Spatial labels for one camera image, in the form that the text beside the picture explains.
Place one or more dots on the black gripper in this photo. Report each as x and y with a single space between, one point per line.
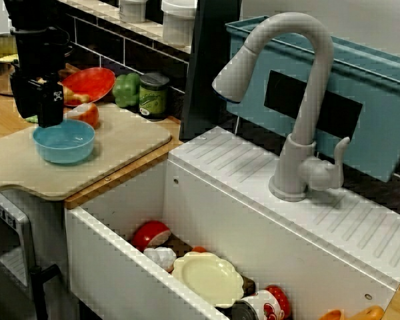
36 60

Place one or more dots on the blue plastic bowl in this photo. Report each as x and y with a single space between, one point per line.
63 146

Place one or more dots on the salmon sushi toy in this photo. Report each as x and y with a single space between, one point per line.
85 115

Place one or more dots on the green grapes toy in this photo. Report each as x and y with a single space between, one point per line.
31 119

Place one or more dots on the toy chicken drumstick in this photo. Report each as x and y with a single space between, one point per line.
75 97

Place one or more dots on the yellow corn toy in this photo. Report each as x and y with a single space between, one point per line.
6 58

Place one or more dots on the red plastic plate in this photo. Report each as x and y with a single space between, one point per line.
93 81

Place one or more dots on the green bell pepper toy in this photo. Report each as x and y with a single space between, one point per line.
126 88

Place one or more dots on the beige cutting board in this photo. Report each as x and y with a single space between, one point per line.
126 143

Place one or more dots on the beige tiled ledge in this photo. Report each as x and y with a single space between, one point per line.
96 11

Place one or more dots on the green toy can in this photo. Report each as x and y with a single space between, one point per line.
153 96

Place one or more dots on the grey toy dishwasher panel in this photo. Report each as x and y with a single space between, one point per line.
10 233

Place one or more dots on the small white storage jar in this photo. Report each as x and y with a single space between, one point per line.
131 10

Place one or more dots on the toy ice cream cone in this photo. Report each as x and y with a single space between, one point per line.
161 256

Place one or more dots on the white toy sink unit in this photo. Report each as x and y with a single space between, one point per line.
220 186

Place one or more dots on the small orange toy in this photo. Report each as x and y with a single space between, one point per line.
199 249

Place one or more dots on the yellow flower-shaped plate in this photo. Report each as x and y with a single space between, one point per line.
206 280

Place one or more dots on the grey toy faucet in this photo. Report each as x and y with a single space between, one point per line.
316 66

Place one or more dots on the teal plastic bin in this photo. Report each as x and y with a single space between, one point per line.
380 110

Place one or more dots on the orange toy strainer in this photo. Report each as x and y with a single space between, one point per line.
370 313

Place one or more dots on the dark vertical post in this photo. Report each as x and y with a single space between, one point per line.
210 66

